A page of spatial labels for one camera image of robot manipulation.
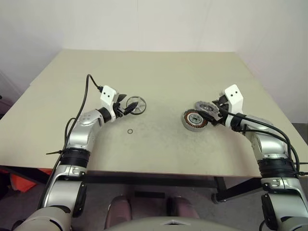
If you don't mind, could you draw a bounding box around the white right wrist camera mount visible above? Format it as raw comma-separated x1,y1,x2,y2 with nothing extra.
223,84,244,126

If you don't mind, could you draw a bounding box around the grey robot torso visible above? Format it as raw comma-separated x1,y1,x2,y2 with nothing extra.
103,216,210,231

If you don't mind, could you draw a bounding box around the orange object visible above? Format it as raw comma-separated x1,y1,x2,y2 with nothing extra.
9,172,37,193

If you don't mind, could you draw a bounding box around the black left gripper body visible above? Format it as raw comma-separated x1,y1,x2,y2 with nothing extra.
112,93,126,119

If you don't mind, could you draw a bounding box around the grey toothed rotor piece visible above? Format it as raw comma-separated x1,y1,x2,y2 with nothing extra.
194,101,220,116

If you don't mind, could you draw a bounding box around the black metal table frame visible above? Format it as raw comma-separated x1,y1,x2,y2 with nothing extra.
0,165,263,205

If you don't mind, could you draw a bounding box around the silver metal disc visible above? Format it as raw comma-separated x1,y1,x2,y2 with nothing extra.
125,95,147,116

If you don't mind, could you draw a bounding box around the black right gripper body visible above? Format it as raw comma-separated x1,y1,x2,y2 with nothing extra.
212,94,230,127

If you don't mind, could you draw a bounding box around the motor stator with copper windings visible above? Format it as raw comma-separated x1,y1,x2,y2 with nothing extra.
180,108,211,132

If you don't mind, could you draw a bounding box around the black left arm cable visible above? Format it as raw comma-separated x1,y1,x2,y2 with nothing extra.
39,74,104,210

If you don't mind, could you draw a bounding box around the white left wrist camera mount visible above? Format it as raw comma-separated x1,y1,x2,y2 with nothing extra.
99,85,121,122

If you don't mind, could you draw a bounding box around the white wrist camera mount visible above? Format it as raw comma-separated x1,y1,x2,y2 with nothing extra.
99,85,121,122
223,84,244,126

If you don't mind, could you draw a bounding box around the dark maroon rounded shape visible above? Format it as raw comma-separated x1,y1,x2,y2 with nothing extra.
167,195,201,220
105,195,132,227

